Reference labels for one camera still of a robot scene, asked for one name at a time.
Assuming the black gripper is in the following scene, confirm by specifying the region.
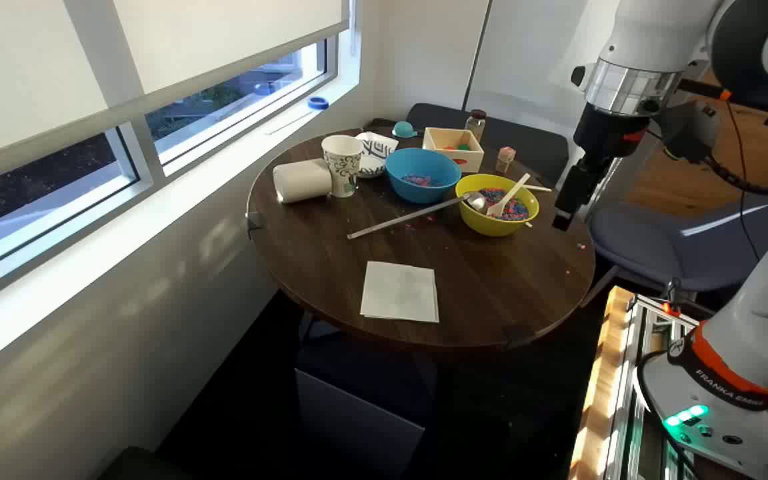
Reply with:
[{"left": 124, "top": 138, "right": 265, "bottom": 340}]
[{"left": 552, "top": 100, "right": 651, "bottom": 232}]

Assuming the grey box under table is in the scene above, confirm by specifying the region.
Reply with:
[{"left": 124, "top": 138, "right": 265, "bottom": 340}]
[{"left": 295, "top": 367, "right": 427, "bottom": 480}]

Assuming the patterned paper cup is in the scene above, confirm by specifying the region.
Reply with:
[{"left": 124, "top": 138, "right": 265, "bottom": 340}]
[{"left": 320, "top": 134, "right": 367, "bottom": 200}]

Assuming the white roller blind narrow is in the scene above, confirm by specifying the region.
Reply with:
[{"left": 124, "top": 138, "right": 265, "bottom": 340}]
[{"left": 113, "top": 0, "right": 353, "bottom": 98}]

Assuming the white spoon in bowl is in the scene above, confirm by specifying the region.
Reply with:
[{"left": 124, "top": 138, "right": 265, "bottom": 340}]
[{"left": 485, "top": 170, "right": 535, "bottom": 219}]

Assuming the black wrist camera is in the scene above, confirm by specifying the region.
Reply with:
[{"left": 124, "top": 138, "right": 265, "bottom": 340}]
[{"left": 653, "top": 98, "right": 721, "bottom": 166}]

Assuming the small wooden box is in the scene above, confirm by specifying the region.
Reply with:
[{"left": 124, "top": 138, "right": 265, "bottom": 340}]
[{"left": 421, "top": 124, "right": 488, "bottom": 176}]

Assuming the blue bowl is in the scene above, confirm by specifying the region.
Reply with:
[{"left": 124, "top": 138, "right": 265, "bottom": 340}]
[{"left": 385, "top": 146, "right": 464, "bottom": 207}]

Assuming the white paper towel roll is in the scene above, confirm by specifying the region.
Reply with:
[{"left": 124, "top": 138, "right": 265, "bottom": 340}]
[{"left": 269, "top": 158, "right": 335, "bottom": 206}]

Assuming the yellow bowl with cereal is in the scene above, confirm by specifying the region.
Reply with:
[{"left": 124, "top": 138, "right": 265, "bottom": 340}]
[{"left": 453, "top": 170, "right": 544, "bottom": 239}]

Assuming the dark padded chair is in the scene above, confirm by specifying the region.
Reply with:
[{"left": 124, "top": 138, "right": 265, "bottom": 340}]
[{"left": 407, "top": 100, "right": 573, "bottom": 190}]

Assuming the glass jar dark lid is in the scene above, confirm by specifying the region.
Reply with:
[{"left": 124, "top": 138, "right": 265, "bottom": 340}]
[{"left": 464, "top": 107, "right": 492, "bottom": 144}]

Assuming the long thin grey stick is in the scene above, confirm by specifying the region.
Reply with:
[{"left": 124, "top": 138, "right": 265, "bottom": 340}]
[{"left": 344, "top": 194, "right": 461, "bottom": 242}]

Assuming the white crumpled packet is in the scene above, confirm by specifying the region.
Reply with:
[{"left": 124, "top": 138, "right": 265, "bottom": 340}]
[{"left": 353, "top": 131, "right": 400, "bottom": 182}]

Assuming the white roller blind wide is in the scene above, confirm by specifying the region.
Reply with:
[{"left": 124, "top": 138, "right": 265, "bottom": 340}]
[{"left": 0, "top": 0, "right": 119, "bottom": 170}]

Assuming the aluminium robot stand frame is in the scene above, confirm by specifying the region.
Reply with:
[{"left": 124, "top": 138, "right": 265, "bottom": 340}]
[{"left": 568, "top": 282, "right": 768, "bottom": 480}]

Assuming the blue round object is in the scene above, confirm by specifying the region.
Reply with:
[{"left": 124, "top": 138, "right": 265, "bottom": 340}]
[{"left": 584, "top": 182, "right": 768, "bottom": 295}]

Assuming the small pink object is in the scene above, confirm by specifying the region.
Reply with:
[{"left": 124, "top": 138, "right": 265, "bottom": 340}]
[{"left": 495, "top": 144, "right": 519, "bottom": 176}]

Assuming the white paper napkin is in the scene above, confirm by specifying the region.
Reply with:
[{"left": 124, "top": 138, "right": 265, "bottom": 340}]
[{"left": 359, "top": 259, "right": 443, "bottom": 324}]

